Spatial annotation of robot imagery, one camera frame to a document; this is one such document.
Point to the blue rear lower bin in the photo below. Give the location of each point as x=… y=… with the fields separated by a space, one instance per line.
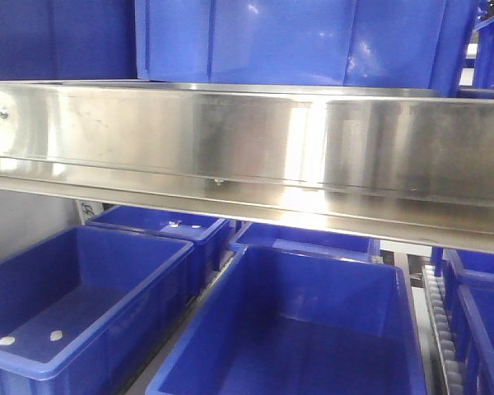
x=317 y=242

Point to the blue bin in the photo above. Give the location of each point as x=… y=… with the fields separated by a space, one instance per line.
x=468 y=296
x=278 y=322
x=207 y=233
x=81 y=310
x=317 y=242

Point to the blue rear left bin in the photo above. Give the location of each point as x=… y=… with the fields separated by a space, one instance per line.
x=207 y=233

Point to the blue lower centre bin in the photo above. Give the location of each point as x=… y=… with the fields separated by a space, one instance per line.
x=278 y=322

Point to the blue lower left bin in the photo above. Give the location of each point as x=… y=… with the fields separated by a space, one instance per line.
x=81 y=310

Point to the large blue upper crate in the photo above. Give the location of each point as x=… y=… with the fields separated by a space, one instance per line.
x=380 y=44

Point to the blue lower right bin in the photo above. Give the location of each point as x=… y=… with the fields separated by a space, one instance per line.
x=468 y=296

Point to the white roller track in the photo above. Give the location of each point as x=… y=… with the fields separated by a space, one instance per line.
x=450 y=369

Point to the blue upper left crate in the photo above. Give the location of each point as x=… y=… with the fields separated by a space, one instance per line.
x=66 y=40

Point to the blue upper right crate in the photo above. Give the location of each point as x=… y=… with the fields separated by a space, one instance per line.
x=483 y=66

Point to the stainless steel shelf rail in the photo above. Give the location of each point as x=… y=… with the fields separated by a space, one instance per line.
x=400 y=164

